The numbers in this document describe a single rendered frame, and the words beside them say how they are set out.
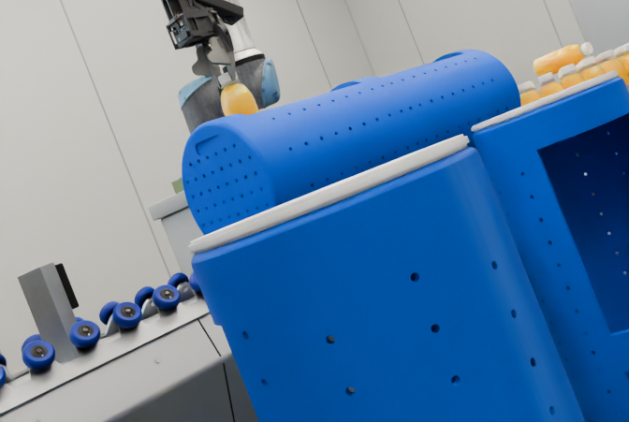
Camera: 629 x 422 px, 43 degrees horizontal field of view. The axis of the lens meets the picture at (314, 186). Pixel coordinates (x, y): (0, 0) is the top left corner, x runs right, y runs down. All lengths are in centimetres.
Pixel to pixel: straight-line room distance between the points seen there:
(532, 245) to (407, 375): 87
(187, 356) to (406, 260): 73
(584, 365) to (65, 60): 394
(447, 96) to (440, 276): 126
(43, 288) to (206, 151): 44
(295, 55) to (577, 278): 515
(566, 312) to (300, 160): 55
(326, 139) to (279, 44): 479
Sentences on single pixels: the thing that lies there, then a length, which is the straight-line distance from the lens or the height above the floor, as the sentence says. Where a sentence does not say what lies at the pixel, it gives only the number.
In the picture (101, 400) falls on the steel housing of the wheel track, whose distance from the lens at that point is 123.
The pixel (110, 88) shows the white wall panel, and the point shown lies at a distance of 505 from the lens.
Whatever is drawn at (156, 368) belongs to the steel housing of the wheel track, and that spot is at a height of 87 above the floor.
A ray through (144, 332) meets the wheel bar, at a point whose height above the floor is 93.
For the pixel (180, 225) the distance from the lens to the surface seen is 205.
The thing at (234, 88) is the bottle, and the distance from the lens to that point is 161.
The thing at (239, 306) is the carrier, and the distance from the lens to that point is 66.
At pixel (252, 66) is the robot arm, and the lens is 205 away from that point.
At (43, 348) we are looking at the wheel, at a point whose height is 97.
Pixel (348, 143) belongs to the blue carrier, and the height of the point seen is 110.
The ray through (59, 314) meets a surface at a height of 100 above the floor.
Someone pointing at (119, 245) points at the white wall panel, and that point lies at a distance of 471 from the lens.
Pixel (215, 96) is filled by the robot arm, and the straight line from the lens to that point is 206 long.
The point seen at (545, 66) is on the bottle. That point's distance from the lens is 274.
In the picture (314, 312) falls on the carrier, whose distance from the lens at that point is 62.
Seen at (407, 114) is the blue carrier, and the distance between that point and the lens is 174.
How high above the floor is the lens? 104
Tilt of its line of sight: level
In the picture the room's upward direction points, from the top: 22 degrees counter-clockwise
